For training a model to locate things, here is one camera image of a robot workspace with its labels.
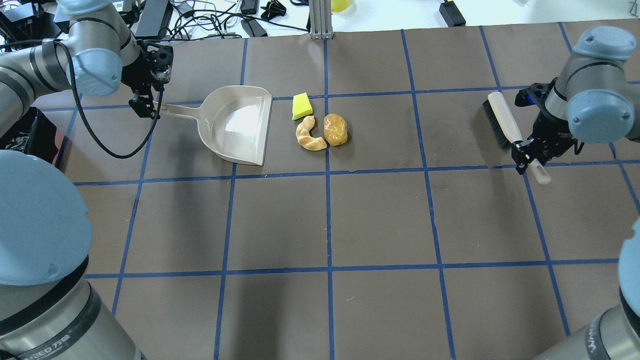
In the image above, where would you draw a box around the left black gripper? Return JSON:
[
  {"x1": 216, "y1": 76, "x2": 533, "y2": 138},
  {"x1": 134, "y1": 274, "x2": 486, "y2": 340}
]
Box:
[{"x1": 121, "y1": 39, "x2": 174, "y2": 119}]

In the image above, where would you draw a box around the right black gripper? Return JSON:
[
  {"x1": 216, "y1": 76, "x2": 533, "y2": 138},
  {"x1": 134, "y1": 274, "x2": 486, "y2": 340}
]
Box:
[{"x1": 511, "y1": 78, "x2": 585, "y2": 175}]

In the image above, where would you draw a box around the beige hand brush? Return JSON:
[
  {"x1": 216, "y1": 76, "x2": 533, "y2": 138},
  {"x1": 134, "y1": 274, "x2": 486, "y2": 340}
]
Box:
[{"x1": 482, "y1": 91, "x2": 551, "y2": 185}]

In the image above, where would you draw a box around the beige plastic dustpan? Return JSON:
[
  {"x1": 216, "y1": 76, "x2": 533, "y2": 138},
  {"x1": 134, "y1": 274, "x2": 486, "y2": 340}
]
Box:
[{"x1": 160, "y1": 85, "x2": 274, "y2": 166}]

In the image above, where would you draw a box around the yellow sponge piece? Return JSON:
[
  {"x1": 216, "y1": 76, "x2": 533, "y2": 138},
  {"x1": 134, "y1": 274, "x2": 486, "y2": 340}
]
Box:
[{"x1": 291, "y1": 92, "x2": 314, "y2": 121}]

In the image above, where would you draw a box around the golden croissant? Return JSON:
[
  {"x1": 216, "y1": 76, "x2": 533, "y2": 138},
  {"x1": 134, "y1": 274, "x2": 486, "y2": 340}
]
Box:
[{"x1": 295, "y1": 115, "x2": 328, "y2": 152}]

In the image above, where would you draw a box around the glazed brown bread roll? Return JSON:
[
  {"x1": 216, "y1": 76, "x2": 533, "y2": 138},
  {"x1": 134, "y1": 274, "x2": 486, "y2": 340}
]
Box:
[{"x1": 323, "y1": 112, "x2": 349, "y2": 147}]

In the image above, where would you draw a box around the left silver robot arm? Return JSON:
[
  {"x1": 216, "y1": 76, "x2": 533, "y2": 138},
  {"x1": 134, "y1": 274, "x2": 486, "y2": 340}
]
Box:
[{"x1": 1, "y1": 0, "x2": 173, "y2": 360}]

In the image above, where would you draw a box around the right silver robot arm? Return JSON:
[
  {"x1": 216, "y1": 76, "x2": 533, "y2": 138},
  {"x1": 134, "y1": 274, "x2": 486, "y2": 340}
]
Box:
[{"x1": 511, "y1": 25, "x2": 639, "y2": 360}]

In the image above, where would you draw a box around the black trash bag bin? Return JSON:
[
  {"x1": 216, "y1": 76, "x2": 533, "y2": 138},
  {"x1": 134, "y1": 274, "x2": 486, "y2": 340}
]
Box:
[{"x1": 0, "y1": 107, "x2": 66, "y2": 167}]

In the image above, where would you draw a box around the black power adapter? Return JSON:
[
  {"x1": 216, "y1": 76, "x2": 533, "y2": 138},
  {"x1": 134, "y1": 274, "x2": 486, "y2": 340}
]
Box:
[{"x1": 438, "y1": 0, "x2": 467, "y2": 28}]

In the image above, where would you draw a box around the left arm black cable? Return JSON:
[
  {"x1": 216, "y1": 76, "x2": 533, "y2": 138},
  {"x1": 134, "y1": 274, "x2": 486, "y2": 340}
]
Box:
[{"x1": 50, "y1": 39, "x2": 166, "y2": 160}]

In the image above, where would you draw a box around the aluminium frame post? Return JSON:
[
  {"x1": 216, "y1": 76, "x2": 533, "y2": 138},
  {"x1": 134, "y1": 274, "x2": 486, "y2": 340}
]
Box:
[{"x1": 308, "y1": 0, "x2": 334, "y2": 40}]

